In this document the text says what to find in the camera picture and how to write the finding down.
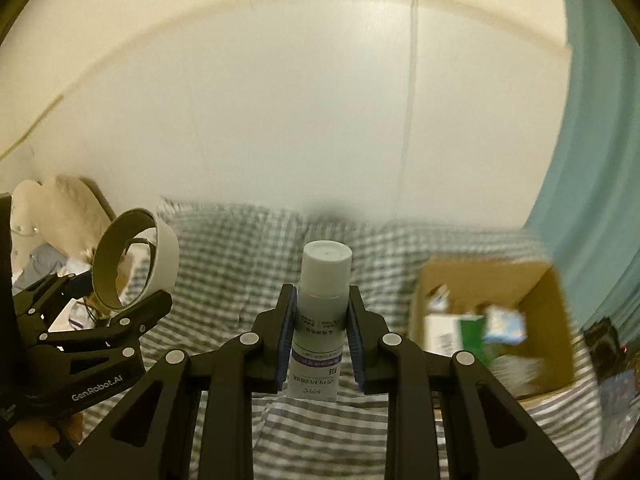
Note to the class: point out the cream pillow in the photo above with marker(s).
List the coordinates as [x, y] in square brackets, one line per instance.
[75, 210]

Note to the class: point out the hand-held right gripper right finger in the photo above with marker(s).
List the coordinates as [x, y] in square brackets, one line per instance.
[357, 350]

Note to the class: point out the green and white medicine box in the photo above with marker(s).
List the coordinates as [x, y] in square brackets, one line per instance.
[455, 335]

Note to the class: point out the blue cloth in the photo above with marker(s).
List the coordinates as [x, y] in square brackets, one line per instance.
[45, 260]

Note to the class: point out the person's left hand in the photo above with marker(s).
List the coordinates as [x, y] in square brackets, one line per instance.
[45, 432]

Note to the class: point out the blue and white packet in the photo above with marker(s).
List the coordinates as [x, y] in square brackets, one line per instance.
[507, 325]

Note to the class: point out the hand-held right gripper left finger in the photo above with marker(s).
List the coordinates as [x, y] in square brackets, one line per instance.
[285, 345]

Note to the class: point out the white bottle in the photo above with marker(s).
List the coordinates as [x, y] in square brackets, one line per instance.
[322, 280]

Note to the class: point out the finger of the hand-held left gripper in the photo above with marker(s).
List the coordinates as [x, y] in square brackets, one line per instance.
[140, 315]
[45, 292]

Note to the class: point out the grey checkered blanket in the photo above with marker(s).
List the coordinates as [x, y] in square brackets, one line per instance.
[235, 270]

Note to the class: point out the clear plastic bag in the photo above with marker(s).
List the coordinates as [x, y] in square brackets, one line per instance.
[617, 405]

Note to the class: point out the small white and blue box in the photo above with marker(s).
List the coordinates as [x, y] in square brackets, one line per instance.
[439, 297]

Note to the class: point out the dark plastic bag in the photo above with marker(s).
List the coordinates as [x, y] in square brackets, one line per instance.
[602, 345]

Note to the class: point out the brown cardboard box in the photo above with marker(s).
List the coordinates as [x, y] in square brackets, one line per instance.
[550, 320]

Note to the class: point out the white tape roll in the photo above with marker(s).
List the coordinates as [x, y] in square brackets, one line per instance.
[167, 255]

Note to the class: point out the green curtain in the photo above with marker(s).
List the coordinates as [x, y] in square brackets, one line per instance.
[590, 160]

